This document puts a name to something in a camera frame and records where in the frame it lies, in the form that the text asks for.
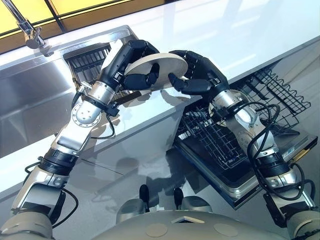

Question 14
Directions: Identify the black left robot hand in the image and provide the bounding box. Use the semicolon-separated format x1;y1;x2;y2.
97;39;161;91

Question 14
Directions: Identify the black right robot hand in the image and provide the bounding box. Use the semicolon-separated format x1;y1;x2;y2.
168;49;230;97

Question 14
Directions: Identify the round beige plate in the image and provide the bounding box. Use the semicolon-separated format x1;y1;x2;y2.
123;52;189;91

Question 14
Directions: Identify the dishwasher door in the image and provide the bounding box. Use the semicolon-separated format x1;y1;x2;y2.
174;126;319;209

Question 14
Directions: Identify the black dish drying rack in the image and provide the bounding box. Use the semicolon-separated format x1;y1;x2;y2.
63;42;141;101

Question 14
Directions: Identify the stainless steel sink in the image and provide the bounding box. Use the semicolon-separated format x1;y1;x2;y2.
0;24;185;159

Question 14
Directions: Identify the chrome sink faucet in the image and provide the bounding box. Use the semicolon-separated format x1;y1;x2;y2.
4;0;55;56

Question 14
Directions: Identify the silver right robot leg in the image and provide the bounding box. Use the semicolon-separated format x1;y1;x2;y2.
173;187;214;214

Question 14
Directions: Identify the silver robot leg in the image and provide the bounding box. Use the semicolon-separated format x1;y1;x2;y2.
115;184;151;224
173;187;214;214

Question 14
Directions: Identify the silver left robot leg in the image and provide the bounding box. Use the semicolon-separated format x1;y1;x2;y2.
115;184;151;224

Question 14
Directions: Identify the grey robot torso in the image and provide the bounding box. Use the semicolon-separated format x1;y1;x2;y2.
96;209;292;240

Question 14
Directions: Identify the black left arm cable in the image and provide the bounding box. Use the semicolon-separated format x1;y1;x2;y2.
71;83;120;141

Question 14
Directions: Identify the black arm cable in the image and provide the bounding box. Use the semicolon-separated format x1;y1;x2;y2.
71;83;120;141
246;102;317;198

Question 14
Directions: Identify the black wire dishwasher rack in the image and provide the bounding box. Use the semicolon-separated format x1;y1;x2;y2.
176;66;312;171

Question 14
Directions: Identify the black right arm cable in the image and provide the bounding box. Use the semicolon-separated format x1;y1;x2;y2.
246;102;317;198

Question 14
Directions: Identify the yellow window with black frame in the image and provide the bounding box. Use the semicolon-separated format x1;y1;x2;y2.
0;0;132;55

